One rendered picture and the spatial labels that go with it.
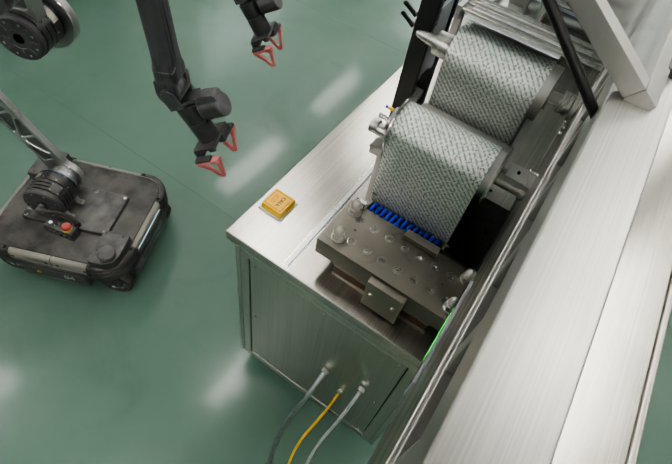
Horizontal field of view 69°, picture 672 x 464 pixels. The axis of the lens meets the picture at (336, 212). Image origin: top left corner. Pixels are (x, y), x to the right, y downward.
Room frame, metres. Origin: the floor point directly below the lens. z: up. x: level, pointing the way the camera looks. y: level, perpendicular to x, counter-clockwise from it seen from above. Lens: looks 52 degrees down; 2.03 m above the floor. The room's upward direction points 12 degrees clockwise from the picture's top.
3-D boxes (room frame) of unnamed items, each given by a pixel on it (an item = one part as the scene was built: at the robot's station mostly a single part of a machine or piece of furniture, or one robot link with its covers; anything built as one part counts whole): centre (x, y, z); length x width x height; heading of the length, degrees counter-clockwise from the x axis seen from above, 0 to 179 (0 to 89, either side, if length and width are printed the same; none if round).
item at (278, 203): (0.86, 0.17, 0.91); 0.07 x 0.07 x 0.02; 65
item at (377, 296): (0.59, -0.16, 0.97); 0.10 x 0.03 x 0.11; 65
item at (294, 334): (1.74, -0.55, 0.43); 2.52 x 0.64 x 0.86; 155
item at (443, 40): (1.15, -0.19, 1.34); 0.06 x 0.06 x 0.06; 65
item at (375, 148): (0.96, -0.09, 1.05); 0.06 x 0.05 x 0.31; 65
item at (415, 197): (0.80, -0.19, 1.11); 0.23 x 0.01 x 0.18; 65
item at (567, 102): (1.01, -0.48, 1.34); 0.07 x 0.07 x 0.07; 65
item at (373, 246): (0.68, -0.18, 1.00); 0.40 x 0.16 x 0.06; 65
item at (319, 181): (1.75, -0.54, 0.88); 2.52 x 0.66 x 0.04; 155
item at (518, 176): (0.78, -0.38, 1.28); 0.06 x 0.05 x 0.02; 65
